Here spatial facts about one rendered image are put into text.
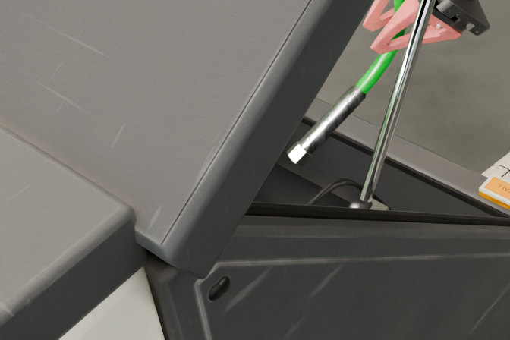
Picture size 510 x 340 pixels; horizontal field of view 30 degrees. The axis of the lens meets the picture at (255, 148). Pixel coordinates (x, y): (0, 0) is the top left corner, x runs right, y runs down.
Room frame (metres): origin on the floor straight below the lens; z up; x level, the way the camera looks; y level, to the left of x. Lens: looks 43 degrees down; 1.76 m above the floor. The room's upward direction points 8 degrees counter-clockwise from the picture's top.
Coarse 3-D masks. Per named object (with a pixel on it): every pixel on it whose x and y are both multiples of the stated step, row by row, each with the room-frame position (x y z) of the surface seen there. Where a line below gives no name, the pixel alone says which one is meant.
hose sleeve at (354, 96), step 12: (348, 96) 0.70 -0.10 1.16; (360, 96) 0.70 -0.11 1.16; (336, 108) 0.70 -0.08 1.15; (348, 108) 0.69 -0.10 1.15; (324, 120) 0.69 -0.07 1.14; (336, 120) 0.69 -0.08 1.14; (312, 132) 0.69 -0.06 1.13; (324, 132) 0.68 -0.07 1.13; (300, 144) 0.69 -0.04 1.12; (312, 144) 0.68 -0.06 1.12
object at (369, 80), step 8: (400, 0) 0.72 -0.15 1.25; (400, 32) 0.72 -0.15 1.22; (384, 56) 0.71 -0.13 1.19; (392, 56) 0.71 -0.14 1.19; (376, 64) 0.71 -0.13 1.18; (384, 64) 0.71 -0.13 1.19; (368, 72) 0.71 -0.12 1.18; (376, 72) 0.71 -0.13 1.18; (360, 80) 0.71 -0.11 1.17; (368, 80) 0.71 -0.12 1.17; (376, 80) 0.71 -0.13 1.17; (360, 88) 0.70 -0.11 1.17; (368, 88) 0.70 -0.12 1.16
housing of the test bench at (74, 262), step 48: (0, 144) 0.30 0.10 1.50; (0, 192) 0.27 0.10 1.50; (48, 192) 0.27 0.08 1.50; (96, 192) 0.27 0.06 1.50; (0, 240) 0.25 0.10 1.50; (48, 240) 0.24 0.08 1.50; (96, 240) 0.24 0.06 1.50; (0, 288) 0.22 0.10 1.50; (48, 288) 0.22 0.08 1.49; (96, 288) 0.24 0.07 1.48; (144, 288) 0.25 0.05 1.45; (0, 336) 0.21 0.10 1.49; (48, 336) 0.22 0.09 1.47; (96, 336) 0.23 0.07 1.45; (144, 336) 0.25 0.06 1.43
